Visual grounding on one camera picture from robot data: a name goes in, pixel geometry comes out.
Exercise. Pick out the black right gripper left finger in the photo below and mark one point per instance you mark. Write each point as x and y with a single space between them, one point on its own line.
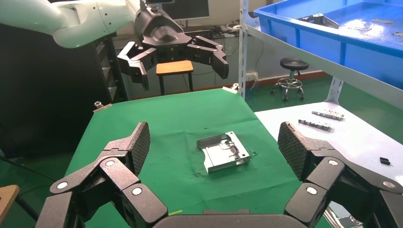
126 176

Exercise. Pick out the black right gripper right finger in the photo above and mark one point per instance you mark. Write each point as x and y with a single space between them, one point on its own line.
324 176

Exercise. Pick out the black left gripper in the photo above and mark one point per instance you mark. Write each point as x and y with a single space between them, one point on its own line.
163 31

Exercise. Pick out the grey sheet metal bracket part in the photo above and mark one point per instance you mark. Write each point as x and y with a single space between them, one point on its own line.
321 19
220 157

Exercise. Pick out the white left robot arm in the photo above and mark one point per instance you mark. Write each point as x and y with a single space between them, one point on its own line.
63 19

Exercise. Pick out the wooden top stool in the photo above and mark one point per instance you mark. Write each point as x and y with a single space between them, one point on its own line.
174 67

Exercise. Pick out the dark metal strip part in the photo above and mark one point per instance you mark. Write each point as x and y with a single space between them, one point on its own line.
314 125
329 115

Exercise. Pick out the black computer monitor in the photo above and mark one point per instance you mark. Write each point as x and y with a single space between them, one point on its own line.
189 9

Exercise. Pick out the green table cloth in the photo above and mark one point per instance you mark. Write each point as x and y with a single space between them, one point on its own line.
176 119

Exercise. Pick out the small black block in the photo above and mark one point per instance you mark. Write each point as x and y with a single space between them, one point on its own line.
384 161

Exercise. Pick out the table corner clamp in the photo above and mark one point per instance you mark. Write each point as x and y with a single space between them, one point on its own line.
102 107
231 89

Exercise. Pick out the black metal rack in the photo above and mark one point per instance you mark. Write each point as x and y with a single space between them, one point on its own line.
108 69

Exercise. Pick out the white metal shelf rack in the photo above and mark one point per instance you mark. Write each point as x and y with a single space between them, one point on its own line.
243 63

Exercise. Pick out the large black panel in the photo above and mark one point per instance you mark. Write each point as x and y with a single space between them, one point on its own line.
47 94

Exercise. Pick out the black round swivel stool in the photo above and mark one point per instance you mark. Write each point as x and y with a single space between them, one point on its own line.
294 64

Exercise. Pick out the light wooden board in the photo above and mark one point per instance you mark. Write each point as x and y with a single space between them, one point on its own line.
8 201

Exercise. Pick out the blue plastic bin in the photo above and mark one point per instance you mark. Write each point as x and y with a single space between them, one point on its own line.
362 56

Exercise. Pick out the small flat metal scrap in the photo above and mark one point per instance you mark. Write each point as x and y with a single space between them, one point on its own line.
382 21
399 33

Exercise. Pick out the white wall power socket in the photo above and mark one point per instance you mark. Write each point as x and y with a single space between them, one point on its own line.
252 76

